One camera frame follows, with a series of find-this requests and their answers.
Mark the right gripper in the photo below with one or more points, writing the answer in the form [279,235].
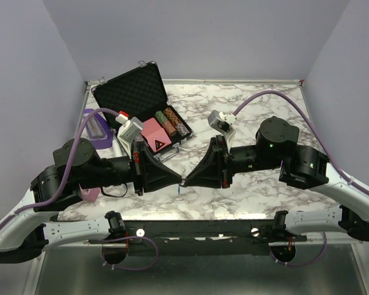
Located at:
[209,173]

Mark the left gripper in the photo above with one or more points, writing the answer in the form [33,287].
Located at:
[148,173]

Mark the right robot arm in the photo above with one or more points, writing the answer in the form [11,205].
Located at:
[302,167]

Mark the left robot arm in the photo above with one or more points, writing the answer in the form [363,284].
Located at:
[27,231]

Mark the pink playing card deck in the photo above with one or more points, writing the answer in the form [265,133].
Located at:
[155,135]

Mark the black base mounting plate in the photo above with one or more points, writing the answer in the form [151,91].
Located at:
[207,237]

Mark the pink box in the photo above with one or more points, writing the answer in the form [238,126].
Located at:
[90,195]

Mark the purple metronome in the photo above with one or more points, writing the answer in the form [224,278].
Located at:
[99,133]

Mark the black poker chip case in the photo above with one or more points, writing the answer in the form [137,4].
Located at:
[140,93]

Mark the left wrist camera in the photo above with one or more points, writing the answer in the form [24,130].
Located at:
[128,131]

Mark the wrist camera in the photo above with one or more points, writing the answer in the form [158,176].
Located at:
[128,131]
[222,121]

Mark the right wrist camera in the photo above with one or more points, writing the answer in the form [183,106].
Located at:
[222,121]

